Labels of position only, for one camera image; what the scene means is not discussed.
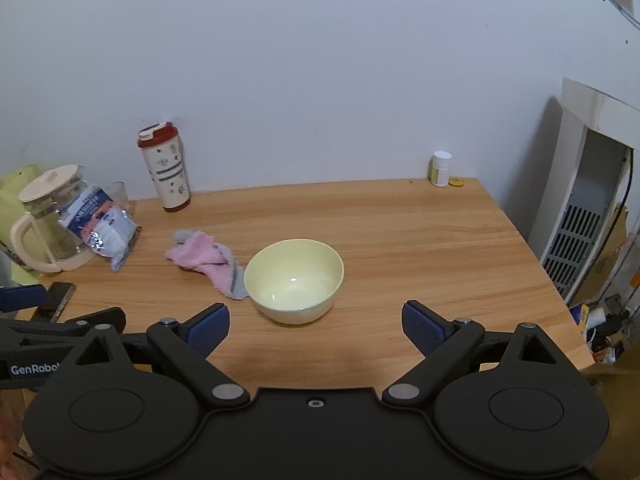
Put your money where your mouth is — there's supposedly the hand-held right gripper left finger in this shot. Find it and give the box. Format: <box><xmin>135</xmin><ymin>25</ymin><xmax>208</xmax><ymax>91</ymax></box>
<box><xmin>65</xmin><ymin>303</ymin><xmax>250</xmax><ymax>411</ymax></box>

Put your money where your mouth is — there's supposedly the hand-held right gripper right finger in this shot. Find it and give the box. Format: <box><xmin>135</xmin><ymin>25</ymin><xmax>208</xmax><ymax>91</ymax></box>
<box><xmin>382</xmin><ymin>300</ymin><xmax>568</xmax><ymax>411</ymax></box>

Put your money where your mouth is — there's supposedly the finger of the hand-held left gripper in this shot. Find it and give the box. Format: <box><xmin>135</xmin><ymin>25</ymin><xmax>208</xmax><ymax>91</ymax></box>
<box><xmin>0</xmin><ymin>306</ymin><xmax>127</xmax><ymax>347</ymax></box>
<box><xmin>0</xmin><ymin>284</ymin><xmax>47</xmax><ymax>313</ymax></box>

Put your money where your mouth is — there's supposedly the pink and grey cloth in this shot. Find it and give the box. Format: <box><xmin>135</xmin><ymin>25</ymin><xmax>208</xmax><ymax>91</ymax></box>
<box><xmin>165</xmin><ymin>230</ymin><xmax>249</xmax><ymax>301</ymax></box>

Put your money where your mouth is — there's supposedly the pale yellow bowl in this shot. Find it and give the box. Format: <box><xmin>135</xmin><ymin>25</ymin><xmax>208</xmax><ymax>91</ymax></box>
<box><xmin>244</xmin><ymin>239</ymin><xmax>345</xmax><ymax>325</ymax></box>

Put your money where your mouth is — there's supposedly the black smartphone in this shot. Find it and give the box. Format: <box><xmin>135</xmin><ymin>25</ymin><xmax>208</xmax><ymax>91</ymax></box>
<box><xmin>31</xmin><ymin>282</ymin><xmax>77</xmax><ymax>324</ymax></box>

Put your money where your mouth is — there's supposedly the blue and silver snack packet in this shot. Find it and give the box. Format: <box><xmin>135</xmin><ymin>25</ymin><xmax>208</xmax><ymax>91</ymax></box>
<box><xmin>59</xmin><ymin>184</ymin><xmax>143</xmax><ymax>272</ymax></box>

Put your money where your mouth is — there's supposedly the glass pitcher with cream lid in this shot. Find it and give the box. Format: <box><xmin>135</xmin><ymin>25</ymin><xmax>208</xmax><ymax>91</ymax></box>
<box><xmin>10</xmin><ymin>164</ymin><xmax>101</xmax><ymax>275</ymax></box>

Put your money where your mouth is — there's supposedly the yellow-green cloth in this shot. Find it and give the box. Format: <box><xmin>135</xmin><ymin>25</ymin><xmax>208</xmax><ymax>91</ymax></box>
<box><xmin>0</xmin><ymin>164</ymin><xmax>47</xmax><ymax>281</ymax></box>

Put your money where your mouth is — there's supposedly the clear glass cup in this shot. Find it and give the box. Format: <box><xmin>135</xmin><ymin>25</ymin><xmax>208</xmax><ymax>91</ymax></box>
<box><xmin>107</xmin><ymin>181</ymin><xmax>137</xmax><ymax>216</ymax></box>

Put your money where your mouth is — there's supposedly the white pill bottle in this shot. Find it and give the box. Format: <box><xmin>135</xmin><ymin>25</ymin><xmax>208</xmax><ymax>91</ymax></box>
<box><xmin>430</xmin><ymin>150</ymin><xmax>453</xmax><ymax>188</ymax></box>

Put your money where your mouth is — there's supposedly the white tumbler with red lid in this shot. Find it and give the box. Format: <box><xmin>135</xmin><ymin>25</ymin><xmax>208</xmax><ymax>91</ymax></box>
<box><xmin>137</xmin><ymin>121</ymin><xmax>192</xmax><ymax>213</ymax></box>

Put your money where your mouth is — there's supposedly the brown cardboard box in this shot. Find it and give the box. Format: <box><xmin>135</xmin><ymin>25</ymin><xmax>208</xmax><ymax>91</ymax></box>
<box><xmin>582</xmin><ymin>362</ymin><xmax>640</xmax><ymax>480</ymax></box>

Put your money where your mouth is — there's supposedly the white standing appliance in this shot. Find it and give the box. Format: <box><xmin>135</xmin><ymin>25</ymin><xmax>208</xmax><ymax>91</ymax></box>
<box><xmin>527</xmin><ymin>77</ymin><xmax>640</xmax><ymax>306</ymax></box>

